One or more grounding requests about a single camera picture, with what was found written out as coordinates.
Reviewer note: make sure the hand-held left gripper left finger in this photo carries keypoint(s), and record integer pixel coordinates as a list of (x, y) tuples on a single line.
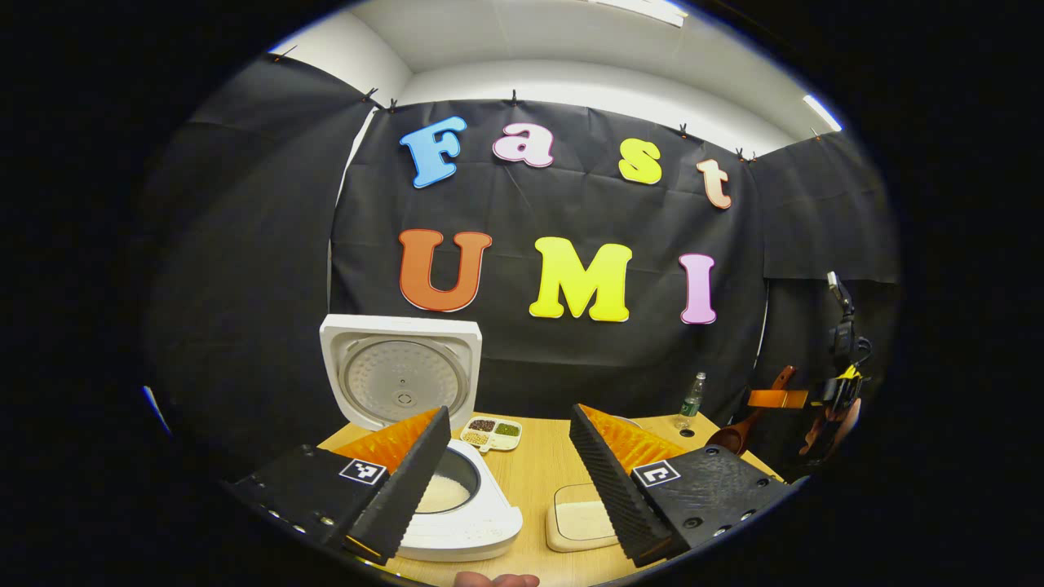
[(412, 485)]

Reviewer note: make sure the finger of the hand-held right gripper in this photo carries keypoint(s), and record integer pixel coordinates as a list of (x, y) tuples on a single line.
[(775, 399)]

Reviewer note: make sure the white rice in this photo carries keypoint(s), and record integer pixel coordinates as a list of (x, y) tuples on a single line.
[(443, 493), (583, 520)]

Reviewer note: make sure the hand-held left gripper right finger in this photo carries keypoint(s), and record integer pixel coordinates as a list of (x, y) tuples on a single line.
[(612, 489)]

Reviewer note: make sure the divided tray of beans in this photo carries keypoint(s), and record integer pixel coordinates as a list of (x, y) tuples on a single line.
[(489, 434)]

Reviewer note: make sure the clear rice container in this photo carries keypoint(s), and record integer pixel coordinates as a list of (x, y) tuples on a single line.
[(563, 493)]

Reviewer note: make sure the ceiling light panel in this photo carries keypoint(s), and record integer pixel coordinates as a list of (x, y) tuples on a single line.
[(822, 112), (644, 8)]

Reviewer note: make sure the white rice cooker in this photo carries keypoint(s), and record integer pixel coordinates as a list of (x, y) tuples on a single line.
[(489, 530)]

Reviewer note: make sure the black backdrop cloth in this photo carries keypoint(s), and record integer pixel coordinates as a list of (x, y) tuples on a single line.
[(269, 244)]

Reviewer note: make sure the brown wooden spoon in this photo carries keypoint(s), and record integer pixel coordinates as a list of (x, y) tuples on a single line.
[(730, 438)]

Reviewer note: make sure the green glass bottle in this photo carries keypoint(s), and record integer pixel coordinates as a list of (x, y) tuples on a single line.
[(692, 403)]

